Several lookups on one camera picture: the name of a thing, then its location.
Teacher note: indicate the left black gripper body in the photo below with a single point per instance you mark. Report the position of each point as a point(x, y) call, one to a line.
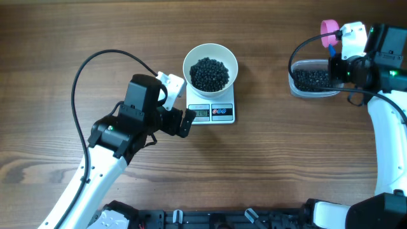
point(168, 121)

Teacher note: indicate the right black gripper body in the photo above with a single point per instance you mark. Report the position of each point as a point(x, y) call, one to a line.
point(342, 71)

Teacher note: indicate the pink scoop blue handle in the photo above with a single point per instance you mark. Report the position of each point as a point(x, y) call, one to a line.
point(328, 26)

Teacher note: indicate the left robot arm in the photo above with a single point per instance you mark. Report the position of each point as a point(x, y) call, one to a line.
point(115, 139)

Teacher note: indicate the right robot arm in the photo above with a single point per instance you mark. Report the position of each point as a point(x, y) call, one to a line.
point(371, 60)

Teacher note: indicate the white digital kitchen scale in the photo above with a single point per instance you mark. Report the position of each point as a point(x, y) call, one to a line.
point(211, 110)

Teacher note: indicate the black beans in bowl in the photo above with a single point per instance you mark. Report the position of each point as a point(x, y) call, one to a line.
point(209, 75)

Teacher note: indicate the white round bowl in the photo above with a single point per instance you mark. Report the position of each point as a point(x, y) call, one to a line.
point(212, 51)

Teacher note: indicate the clear plastic container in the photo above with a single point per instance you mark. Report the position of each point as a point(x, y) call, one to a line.
point(310, 64)

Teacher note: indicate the black beans pile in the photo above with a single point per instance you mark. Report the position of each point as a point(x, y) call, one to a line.
point(311, 80)

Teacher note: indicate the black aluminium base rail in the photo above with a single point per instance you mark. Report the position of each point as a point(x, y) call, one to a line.
point(178, 219)

